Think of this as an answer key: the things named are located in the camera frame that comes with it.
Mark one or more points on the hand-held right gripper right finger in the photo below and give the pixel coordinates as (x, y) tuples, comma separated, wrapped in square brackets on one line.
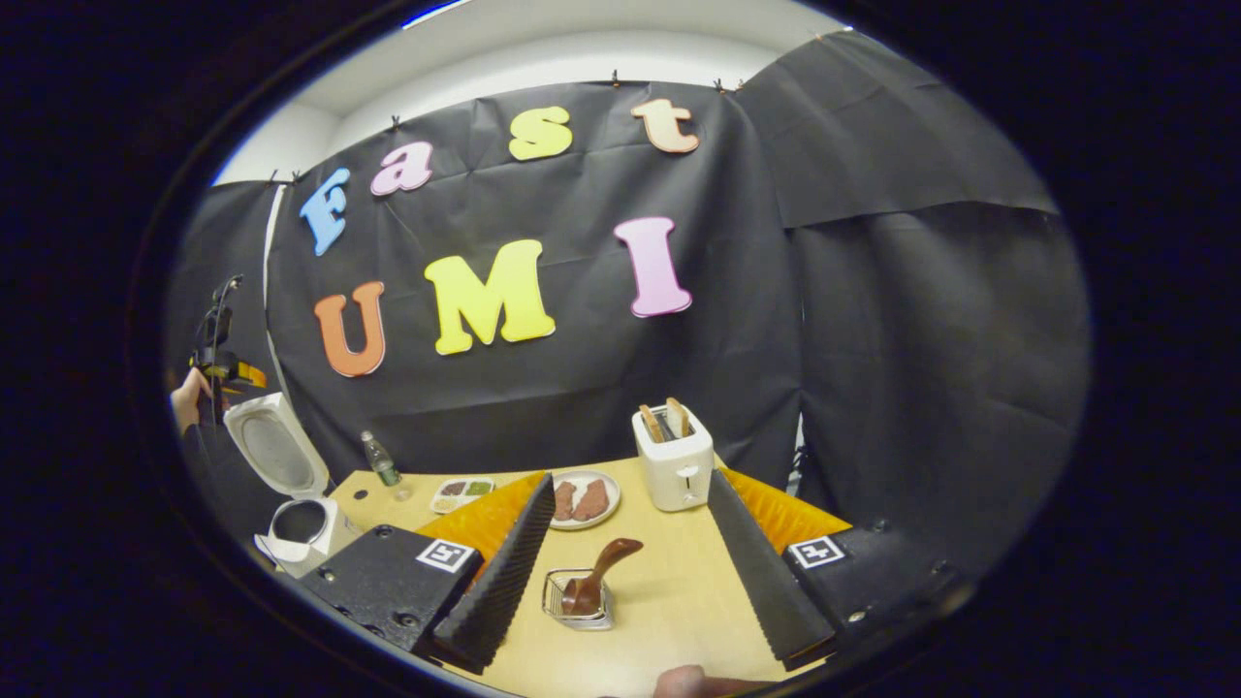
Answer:
[(756, 572)]

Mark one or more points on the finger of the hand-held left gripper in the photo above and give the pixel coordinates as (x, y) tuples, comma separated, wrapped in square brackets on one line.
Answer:
[(252, 376)]

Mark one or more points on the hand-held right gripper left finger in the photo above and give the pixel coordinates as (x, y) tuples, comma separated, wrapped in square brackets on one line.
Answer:
[(509, 572)]

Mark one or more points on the white rice cooker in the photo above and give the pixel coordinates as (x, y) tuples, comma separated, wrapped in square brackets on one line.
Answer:
[(276, 451)]

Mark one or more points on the brown wooden spoon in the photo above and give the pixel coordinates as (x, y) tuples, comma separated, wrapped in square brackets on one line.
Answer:
[(606, 567)]

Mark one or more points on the white divided grain dish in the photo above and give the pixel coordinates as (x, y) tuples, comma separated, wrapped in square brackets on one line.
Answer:
[(463, 494)]

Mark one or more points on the brown meat piece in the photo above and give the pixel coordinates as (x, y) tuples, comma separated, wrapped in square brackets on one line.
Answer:
[(591, 500), (564, 500)]

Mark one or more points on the white round plate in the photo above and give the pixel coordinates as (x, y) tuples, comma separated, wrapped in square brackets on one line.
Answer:
[(613, 499)]

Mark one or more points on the white toaster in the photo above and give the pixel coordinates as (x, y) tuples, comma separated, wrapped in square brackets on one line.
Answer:
[(674, 475)]

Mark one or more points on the clear plastic water bottle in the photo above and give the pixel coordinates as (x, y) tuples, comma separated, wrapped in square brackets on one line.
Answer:
[(381, 465)]

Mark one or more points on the toast slice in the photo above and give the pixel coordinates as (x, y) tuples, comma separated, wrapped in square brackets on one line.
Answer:
[(679, 417), (652, 424)]

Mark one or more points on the black backdrop cloth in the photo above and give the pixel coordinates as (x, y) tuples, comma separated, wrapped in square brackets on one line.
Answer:
[(873, 339)]

